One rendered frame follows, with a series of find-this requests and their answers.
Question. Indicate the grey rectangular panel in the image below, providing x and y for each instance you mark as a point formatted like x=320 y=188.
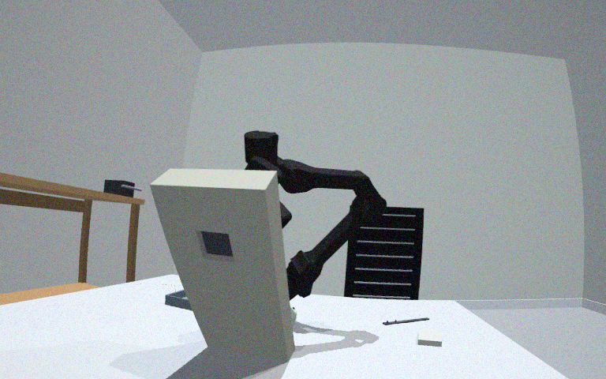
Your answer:
x=224 y=232

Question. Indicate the white rectangular block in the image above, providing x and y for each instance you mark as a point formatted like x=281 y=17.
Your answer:
x=430 y=338

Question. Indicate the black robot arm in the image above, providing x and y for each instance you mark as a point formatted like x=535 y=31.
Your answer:
x=298 y=177

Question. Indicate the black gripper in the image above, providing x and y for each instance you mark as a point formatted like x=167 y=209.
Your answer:
x=259 y=163

